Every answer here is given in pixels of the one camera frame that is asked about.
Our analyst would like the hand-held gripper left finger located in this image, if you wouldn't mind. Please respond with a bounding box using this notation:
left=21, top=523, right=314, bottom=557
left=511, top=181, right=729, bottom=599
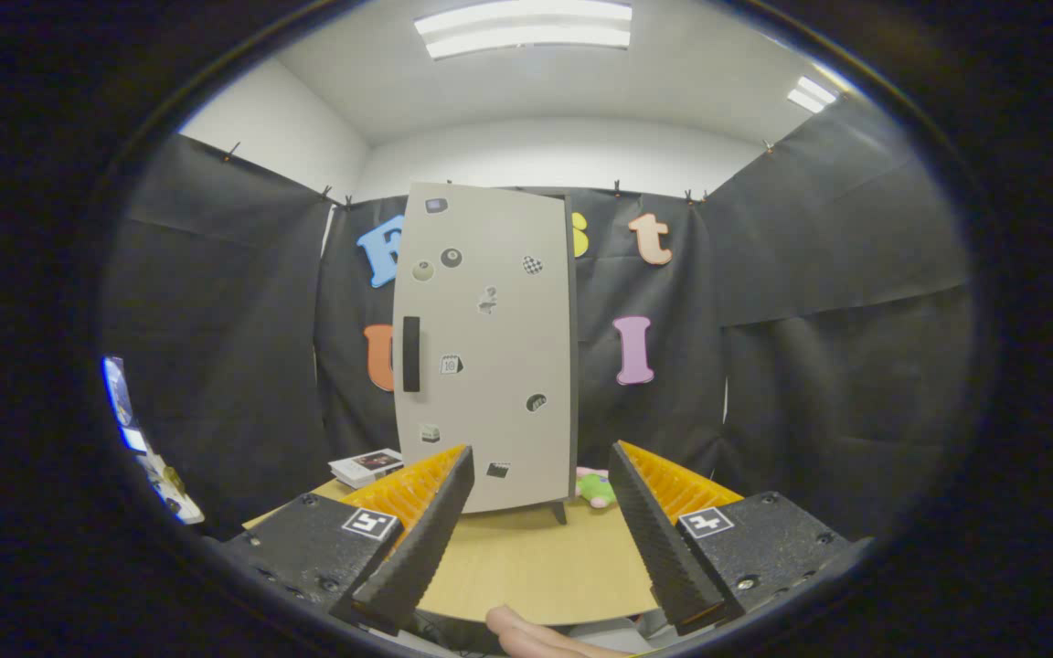
left=220, top=444, right=476, bottom=636

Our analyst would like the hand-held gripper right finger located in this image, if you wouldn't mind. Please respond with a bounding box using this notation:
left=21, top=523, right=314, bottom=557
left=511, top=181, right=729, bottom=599
left=607, top=440, right=875, bottom=636

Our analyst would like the beige shoe cabinet door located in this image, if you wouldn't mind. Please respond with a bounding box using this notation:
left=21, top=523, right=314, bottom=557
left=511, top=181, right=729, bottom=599
left=392, top=181, right=575, bottom=515

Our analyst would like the black cabinet door handle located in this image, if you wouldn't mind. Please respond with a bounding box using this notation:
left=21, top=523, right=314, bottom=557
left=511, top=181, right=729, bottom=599
left=401, top=316, right=422, bottom=394

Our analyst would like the grey shoe cabinet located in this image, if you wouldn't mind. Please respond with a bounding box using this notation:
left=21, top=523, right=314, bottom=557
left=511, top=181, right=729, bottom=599
left=526, top=187, right=580, bottom=526

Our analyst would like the green and pink plush toy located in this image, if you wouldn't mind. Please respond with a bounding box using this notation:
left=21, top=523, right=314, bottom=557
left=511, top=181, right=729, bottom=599
left=577, top=467, right=619, bottom=509

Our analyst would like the white book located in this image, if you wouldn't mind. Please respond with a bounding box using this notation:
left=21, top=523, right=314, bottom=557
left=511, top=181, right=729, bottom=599
left=328, top=448, right=404, bottom=490

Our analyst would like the black backdrop cloth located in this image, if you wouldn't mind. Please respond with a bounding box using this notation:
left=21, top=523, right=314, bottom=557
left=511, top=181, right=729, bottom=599
left=101, top=91, right=975, bottom=540

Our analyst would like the small ceiling light panel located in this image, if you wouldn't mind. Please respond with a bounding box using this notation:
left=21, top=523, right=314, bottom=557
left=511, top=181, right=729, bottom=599
left=787, top=76, right=840, bottom=115

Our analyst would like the long ceiling light panel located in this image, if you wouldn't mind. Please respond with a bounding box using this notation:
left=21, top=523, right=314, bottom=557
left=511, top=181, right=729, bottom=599
left=412, top=0, right=634, bottom=61

